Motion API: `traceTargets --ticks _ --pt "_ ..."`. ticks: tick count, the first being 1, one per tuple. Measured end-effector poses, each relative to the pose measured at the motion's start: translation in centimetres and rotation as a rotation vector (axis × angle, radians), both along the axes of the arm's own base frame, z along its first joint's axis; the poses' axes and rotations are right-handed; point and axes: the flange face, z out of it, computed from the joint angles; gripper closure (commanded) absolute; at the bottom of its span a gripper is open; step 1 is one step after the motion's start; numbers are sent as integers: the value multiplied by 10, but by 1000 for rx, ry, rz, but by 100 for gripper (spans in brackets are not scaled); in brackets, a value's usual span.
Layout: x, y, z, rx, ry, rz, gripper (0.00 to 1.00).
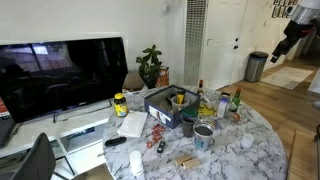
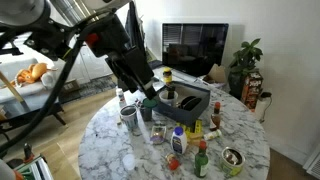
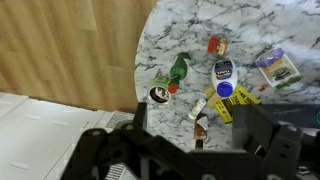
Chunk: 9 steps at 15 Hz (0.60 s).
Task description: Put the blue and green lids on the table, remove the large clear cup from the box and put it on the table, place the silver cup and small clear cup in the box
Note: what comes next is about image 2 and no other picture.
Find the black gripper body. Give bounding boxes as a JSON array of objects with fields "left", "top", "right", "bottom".
[{"left": 84, "top": 14, "right": 154, "bottom": 93}]

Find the large clear plastic cup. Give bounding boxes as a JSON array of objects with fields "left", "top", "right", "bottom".
[{"left": 159, "top": 90, "right": 178, "bottom": 107}]

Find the grey metal cup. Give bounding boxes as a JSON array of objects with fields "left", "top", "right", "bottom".
[{"left": 120, "top": 105, "right": 138, "bottom": 130}]

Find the green plastic lid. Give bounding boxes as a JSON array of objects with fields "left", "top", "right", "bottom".
[{"left": 143, "top": 98, "right": 157, "bottom": 108}]

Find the dark grey cup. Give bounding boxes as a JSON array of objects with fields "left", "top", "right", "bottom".
[{"left": 140, "top": 106, "right": 152, "bottom": 122}]

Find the navy blue cardboard box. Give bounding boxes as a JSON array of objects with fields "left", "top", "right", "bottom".
[{"left": 154, "top": 81, "right": 210, "bottom": 126}]

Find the black round object in box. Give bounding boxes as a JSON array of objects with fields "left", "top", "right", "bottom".
[{"left": 179, "top": 96, "right": 201, "bottom": 111}]

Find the small clear plastic cup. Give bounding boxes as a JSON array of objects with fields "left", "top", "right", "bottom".
[{"left": 122, "top": 154, "right": 135, "bottom": 170}]

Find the orange snack box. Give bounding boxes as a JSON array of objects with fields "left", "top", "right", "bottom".
[{"left": 241, "top": 72, "right": 263, "bottom": 112}]

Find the yellow lid supplement jar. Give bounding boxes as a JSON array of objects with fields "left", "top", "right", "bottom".
[{"left": 163, "top": 67, "right": 172, "bottom": 84}]

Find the dark hanging jacket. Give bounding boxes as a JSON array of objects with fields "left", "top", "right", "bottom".
[{"left": 125, "top": 1, "right": 147, "bottom": 60}]

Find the white spray bottle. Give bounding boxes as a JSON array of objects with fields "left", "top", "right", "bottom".
[{"left": 116, "top": 88, "right": 127, "bottom": 108}]

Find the snack packet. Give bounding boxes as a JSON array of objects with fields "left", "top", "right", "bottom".
[{"left": 150, "top": 124, "right": 167, "bottom": 144}]

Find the white bottle blue cap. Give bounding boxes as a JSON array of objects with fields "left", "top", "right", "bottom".
[{"left": 171, "top": 126, "right": 187, "bottom": 154}]

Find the black computer monitor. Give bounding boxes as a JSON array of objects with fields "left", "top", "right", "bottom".
[{"left": 161, "top": 23, "right": 229, "bottom": 77}]

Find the brown paper bag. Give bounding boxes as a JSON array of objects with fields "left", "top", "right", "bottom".
[{"left": 203, "top": 64, "right": 226, "bottom": 83}]

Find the hot sauce bottle red cap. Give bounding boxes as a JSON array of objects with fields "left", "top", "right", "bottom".
[{"left": 210, "top": 102, "right": 221, "bottom": 131}]

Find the small red cap bottle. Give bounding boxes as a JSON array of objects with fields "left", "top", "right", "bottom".
[{"left": 166, "top": 153, "right": 180, "bottom": 170}]

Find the small white green bottle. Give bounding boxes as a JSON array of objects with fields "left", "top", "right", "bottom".
[{"left": 203, "top": 129, "right": 222, "bottom": 140}]

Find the orange plush toy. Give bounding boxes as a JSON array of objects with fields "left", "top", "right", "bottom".
[{"left": 10, "top": 63, "right": 56, "bottom": 87}]

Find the green glass bottle red cap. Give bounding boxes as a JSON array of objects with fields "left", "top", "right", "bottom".
[{"left": 194, "top": 140, "right": 209, "bottom": 178}]

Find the grey sofa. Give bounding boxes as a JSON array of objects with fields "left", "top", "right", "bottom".
[{"left": 0, "top": 57, "right": 68, "bottom": 134}]

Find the potted green plant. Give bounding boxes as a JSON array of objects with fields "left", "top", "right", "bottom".
[{"left": 228, "top": 38, "right": 263, "bottom": 100}]

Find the green open tin can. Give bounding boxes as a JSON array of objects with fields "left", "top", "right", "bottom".
[{"left": 220, "top": 147, "right": 246, "bottom": 177}]

